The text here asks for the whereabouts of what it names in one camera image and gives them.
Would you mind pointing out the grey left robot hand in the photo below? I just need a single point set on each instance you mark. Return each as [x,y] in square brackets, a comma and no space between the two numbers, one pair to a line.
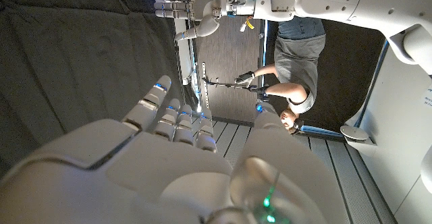
[206,1]

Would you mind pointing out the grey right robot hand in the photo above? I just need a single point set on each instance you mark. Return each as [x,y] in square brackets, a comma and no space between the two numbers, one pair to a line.
[135,183]

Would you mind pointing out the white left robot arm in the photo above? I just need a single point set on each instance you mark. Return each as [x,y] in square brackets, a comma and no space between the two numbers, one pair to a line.
[330,1]

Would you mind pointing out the black handheld rod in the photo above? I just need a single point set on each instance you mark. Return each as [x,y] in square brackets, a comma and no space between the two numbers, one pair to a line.
[222,84]

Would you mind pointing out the person in blue jeans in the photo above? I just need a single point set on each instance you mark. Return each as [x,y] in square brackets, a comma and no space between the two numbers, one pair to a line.
[297,62]

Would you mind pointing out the black backdrop curtain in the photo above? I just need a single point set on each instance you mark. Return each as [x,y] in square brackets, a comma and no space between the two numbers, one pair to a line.
[67,48]

